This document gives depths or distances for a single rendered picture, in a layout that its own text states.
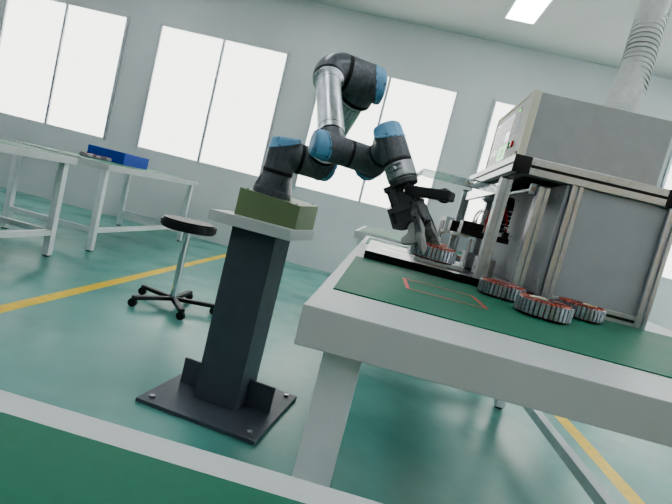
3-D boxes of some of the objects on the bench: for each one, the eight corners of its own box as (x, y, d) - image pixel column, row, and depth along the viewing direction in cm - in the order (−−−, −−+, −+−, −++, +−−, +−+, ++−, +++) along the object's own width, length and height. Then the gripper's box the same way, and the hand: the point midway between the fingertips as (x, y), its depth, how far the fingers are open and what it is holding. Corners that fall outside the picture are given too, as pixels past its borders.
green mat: (332, 289, 71) (333, 287, 71) (355, 256, 132) (356, 255, 132) (1014, 469, 64) (1014, 467, 64) (707, 347, 125) (707, 346, 125)
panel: (534, 293, 129) (566, 184, 126) (483, 268, 194) (504, 195, 192) (539, 294, 129) (571, 185, 126) (486, 268, 194) (506, 196, 192)
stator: (581, 330, 94) (586, 311, 93) (527, 317, 93) (532, 298, 92) (552, 316, 105) (557, 299, 104) (504, 304, 104) (508, 288, 104)
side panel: (538, 303, 128) (573, 184, 125) (534, 301, 131) (568, 185, 128) (644, 330, 126) (682, 211, 123) (638, 328, 129) (675, 211, 126)
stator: (578, 321, 107) (583, 305, 107) (541, 307, 118) (546, 292, 117) (613, 328, 112) (618, 312, 111) (575, 314, 122) (579, 300, 122)
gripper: (398, 192, 132) (420, 263, 129) (370, 183, 116) (394, 264, 112) (427, 180, 128) (450, 253, 125) (402, 169, 112) (428, 253, 109)
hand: (434, 254), depth 117 cm, fingers closed on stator, 13 cm apart
